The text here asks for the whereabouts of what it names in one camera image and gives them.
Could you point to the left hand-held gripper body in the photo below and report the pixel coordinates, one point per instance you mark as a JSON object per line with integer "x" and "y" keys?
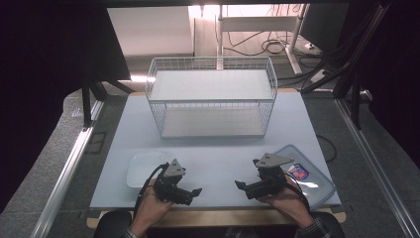
{"x": 168, "y": 186}

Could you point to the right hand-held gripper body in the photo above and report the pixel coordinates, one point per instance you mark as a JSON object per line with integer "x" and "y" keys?
{"x": 270, "y": 180}

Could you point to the white square bowl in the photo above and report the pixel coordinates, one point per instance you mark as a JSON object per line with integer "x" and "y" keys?
{"x": 143, "y": 168}

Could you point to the clear lid with blue rim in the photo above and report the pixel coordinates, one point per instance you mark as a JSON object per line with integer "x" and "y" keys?
{"x": 313, "y": 180}

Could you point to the person's left hand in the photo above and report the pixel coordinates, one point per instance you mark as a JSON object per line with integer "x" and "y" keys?
{"x": 148, "y": 210}

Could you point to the person's right hand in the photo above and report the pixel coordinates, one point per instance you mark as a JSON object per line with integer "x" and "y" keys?
{"x": 290, "y": 205}

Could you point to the person's left leg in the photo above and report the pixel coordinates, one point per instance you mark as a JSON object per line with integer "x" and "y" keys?
{"x": 110, "y": 224}

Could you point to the person's leg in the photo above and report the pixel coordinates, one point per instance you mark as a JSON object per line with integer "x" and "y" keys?
{"x": 110, "y": 224}
{"x": 335, "y": 226}

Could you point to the person's right leg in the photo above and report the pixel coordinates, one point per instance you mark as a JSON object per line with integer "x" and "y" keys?
{"x": 335, "y": 226}

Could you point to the white power strip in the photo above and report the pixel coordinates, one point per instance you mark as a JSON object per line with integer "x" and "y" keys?
{"x": 318, "y": 76}

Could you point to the black metal stand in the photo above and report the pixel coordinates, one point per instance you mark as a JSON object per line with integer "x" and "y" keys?
{"x": 355, "y": 86}
{"x": 86, "y": 102}

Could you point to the white cabinet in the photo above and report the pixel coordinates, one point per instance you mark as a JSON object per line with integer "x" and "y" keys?
{"x": 150, "y": 31}

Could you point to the black curtain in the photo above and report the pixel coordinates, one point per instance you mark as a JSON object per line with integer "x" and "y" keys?
{"x": 399, "y": 82}
{"x": 49, "y": 82}

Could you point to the dark monitor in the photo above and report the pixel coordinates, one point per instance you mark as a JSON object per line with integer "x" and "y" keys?
{"x": 322, "y": 28}

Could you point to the aluminium rail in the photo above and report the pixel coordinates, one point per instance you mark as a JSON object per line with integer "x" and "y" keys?
{"x": 373, "y": 162}
{"x": 66, "y": 175}

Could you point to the white desk frame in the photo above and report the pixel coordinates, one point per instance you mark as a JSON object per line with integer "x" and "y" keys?
{"x": 257, "y": 23}

